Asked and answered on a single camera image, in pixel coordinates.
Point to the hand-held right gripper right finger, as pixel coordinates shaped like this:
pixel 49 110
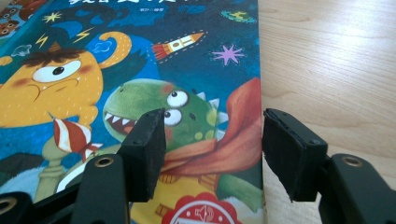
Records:
pixel 295 161

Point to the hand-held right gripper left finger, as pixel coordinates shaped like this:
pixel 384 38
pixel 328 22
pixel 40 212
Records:
pixel 143 161

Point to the blue dinosaur picture book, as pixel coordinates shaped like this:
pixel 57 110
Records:
pixel 193 62

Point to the teal animals picture book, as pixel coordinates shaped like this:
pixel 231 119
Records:
pixel 12 15

